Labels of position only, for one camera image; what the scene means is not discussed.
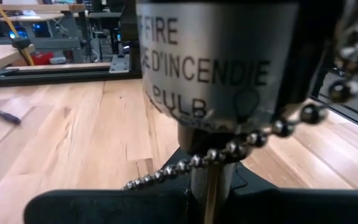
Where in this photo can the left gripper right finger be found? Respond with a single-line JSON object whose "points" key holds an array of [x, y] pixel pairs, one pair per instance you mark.
{"points": [[306, 208]]}

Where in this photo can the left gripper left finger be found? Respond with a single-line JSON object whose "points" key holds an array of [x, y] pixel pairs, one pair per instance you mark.
{"points": [[104, 208]]}

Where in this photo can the lamp with round wooden base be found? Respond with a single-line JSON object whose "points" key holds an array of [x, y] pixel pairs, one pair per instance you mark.
{"points": [[213, 62]]}

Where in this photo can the dark purple pen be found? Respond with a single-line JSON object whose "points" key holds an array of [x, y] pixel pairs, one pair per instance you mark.
{"points": [[2, 114]]}

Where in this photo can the grey metal mounting plate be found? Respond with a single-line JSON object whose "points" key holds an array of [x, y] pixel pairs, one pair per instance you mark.
{"points": [[119, 63]]}

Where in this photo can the red box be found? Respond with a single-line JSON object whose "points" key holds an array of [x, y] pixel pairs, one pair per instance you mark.
{"points": [[42, 58]]}

